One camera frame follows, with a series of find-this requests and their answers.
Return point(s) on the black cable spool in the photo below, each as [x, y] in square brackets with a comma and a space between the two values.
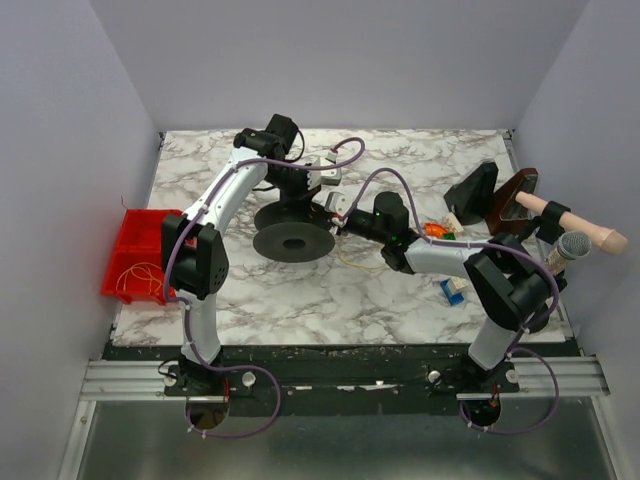
[296, 232]

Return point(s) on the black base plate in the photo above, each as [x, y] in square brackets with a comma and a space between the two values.
[323, 380]

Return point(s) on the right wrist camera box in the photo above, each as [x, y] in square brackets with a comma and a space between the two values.
[336, 204]

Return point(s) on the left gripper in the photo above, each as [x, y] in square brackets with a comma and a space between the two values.
[296, 187]

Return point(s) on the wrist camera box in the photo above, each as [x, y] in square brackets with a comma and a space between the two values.
[336, 204]
[330, 176]

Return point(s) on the small white connector block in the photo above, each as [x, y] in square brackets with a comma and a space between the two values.
[451, 223]

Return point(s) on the aluminium rail frame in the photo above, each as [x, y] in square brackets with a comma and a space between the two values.
[554, 427]

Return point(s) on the orange curved toy track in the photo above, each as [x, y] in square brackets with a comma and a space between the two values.
[438, 231]

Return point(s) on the beige handle with black clamp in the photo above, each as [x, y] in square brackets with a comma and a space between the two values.
[605, 239]

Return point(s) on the blue white toy block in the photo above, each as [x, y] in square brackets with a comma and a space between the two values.
[454, 288]

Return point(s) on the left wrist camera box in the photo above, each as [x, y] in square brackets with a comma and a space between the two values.
[330, 176]

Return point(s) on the red plastic bin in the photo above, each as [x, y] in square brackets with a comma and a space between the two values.
[134, 273]

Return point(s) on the black triangular stand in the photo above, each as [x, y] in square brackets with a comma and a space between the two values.
[471, 200]

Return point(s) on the grey microphone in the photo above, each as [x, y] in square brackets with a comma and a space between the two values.
[570, 246]

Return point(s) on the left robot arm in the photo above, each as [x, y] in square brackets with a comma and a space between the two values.
[194, 261]

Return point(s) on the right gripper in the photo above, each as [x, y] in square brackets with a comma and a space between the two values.
[343, 220]

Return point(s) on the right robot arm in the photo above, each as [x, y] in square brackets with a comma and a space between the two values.
[512, 286]

